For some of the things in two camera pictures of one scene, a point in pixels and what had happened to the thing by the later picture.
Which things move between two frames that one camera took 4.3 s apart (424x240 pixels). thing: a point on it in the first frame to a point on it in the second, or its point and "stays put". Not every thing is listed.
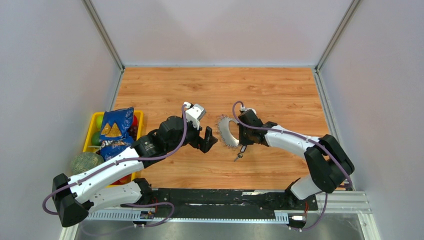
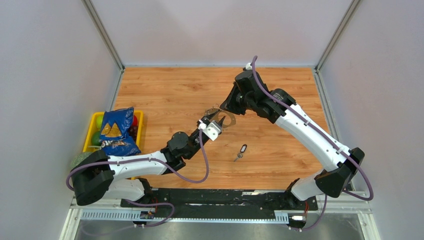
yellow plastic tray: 88,147 stays put
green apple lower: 95,138 stays put
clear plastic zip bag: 226,134 to 215,108
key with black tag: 240,155 stays put
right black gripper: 241,140 to 228,105
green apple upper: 99,122 stays put
